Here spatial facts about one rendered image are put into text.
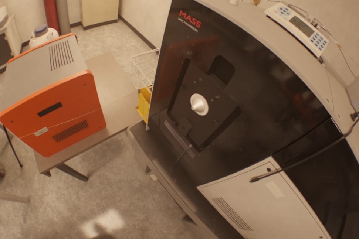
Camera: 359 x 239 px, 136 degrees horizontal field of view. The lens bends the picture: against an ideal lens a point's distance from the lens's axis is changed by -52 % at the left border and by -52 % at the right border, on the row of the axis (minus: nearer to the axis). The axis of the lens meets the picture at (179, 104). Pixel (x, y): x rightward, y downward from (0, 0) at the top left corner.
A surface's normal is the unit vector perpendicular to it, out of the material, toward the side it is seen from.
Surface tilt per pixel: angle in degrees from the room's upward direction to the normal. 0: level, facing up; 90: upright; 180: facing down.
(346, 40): 90
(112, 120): 0
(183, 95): 90
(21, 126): 90
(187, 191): 0
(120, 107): 0
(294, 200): 90
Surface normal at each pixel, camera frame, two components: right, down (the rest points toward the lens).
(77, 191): 0.25, -0.58
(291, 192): -0.74, 0.40
